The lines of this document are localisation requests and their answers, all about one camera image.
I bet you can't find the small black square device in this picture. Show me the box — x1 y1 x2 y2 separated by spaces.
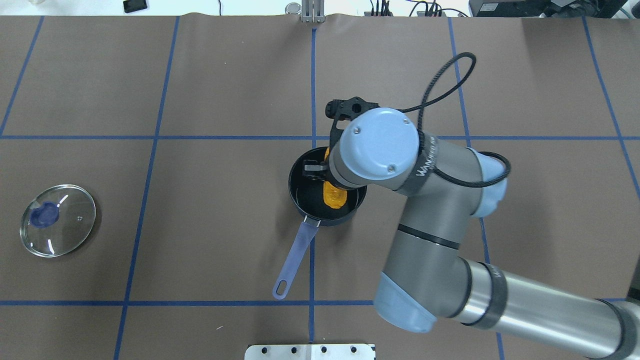
122 0 148 14

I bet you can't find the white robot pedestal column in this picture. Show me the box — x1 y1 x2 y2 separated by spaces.
244 343 377 360

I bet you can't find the black orange power strip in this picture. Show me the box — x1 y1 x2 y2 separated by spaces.
361 0 447 18

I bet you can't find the yellow corn cob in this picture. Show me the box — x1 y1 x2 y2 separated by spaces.
322 168 348 210

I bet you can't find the black laptop computer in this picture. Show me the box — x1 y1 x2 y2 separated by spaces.
468 0 638 19

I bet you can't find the dark blue saucepan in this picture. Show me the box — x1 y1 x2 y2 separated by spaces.
272 146 367 300

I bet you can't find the aluminium frame post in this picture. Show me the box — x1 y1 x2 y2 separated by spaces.
300 0 326 24

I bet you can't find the glass pot lid blue knob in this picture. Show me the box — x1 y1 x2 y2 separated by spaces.
19 184 98 258

